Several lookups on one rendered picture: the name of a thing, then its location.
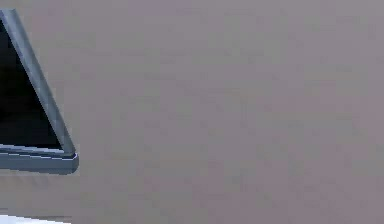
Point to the white table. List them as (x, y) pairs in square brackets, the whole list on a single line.
[(20, 220)]

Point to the grey framed television set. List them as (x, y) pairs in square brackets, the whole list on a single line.
[(23, 110)]

